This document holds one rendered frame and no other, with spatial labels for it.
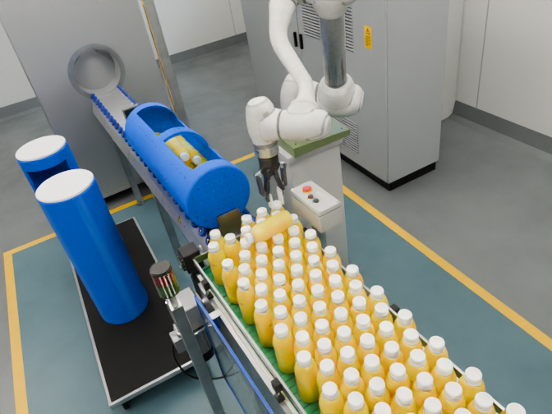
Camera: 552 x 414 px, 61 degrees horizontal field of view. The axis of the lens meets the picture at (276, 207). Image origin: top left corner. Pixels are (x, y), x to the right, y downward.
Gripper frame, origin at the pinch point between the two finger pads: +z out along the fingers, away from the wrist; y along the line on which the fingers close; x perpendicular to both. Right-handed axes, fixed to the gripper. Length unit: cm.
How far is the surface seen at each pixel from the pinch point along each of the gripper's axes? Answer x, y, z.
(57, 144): -141, 63, 7
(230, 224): -10.7, 16.9, 10.4
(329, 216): 18.8, -11.9, 4.0
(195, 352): 28, 52, 22
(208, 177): -17.4, 18.6, -10.0
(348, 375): 76, 25, 2
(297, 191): 2.2, -9.0, 0.0
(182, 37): -525, -150, 78
